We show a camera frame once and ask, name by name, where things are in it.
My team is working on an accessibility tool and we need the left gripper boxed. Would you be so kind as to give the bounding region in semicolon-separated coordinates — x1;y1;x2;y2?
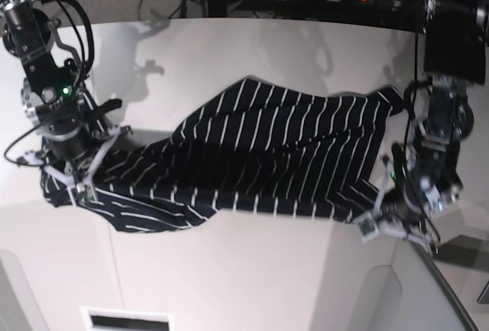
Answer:
357;143;463;247

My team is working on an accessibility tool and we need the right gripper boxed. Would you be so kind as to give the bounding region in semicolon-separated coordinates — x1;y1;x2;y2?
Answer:
4;86;132;203

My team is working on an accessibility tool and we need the navy white striped t-shirt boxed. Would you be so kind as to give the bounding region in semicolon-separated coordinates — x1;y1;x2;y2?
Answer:
40;76;406;235

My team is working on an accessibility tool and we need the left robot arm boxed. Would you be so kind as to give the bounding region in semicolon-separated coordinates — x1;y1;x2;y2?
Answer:
355;0;488;251

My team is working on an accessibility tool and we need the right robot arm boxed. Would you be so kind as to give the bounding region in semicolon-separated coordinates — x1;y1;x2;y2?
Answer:
1;0;131;206

